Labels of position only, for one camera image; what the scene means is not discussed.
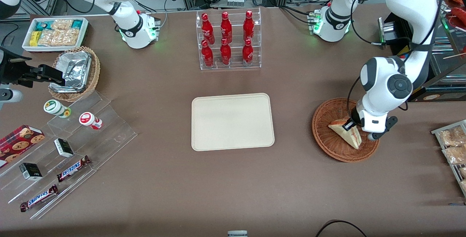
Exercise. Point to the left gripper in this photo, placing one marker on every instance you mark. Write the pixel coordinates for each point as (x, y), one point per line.
(354, 119)

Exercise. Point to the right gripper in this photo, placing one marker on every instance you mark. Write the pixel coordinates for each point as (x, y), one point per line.
(11, 71)

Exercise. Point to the triangular sandwich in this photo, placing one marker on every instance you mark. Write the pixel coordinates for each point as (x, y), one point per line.
(351, 138)

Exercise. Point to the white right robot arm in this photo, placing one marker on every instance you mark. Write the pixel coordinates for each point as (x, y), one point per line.
(133, 29)

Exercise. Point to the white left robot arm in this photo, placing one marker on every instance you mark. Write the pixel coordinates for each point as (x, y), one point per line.
(411, 4)

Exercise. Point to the brown wicker basket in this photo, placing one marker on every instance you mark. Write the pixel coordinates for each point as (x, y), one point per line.
(327, 142)

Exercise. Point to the light wicker basket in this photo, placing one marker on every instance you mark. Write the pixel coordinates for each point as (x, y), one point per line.
(95, 73)

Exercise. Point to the beige plastic tray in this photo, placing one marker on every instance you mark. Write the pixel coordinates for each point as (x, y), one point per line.
(233, 122)

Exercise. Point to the aluminium foil container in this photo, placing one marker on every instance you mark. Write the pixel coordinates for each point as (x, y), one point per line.
(74, 69)

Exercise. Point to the green lid yogurt cup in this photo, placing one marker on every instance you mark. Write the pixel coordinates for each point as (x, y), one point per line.
(54, 107)

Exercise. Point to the large clear cracker bag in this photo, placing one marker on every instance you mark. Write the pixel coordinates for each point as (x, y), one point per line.
(58, 37)

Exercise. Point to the yellow snack packet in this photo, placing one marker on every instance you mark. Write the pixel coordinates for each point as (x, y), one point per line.
(34, 38)

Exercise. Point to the teal snack packet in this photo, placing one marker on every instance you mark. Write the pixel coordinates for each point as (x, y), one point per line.
(77, 24)
(42, 25)

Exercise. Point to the small clear cracker bag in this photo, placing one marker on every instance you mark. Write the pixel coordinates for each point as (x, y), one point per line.
(62, 24)

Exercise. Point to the white rectangular snack bin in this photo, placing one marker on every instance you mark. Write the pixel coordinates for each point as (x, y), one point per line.
(83, 35)

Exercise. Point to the red lid yogurt cup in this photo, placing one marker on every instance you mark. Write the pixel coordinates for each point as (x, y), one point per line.
(87, 119)

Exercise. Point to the red cookie box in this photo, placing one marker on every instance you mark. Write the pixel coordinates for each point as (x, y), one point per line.
(20, 142)

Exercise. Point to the small black box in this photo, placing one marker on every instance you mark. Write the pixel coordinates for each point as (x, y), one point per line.
(63, 147)
(31, 171)

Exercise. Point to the black food warmer machine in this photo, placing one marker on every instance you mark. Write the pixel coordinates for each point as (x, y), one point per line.
(422, 98)

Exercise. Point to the clear acrylic step display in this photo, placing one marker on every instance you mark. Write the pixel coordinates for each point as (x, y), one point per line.
(109, 135)

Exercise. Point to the snickers chocolate bar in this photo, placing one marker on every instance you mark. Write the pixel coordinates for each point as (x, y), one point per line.
(72, 169)
(39, 197)

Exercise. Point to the clear bag of pastries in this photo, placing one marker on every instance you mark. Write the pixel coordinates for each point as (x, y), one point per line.
(463, 172)
(455, 154)
(451, 137)
(463, 185)

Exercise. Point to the red cola bottle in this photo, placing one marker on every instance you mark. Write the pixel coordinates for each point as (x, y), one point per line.
(225, 53)
(226, 27)
(207, 29)
(207, 55)
(248, 26)
(247, 53)

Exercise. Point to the clear acrylic bottle rack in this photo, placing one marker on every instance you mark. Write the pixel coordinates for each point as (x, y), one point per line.
(236, 66)

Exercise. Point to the red sausage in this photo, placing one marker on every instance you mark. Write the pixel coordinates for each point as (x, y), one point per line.
(458, 15)

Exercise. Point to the white power strip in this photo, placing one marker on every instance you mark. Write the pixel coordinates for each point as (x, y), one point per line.
(235, 1)

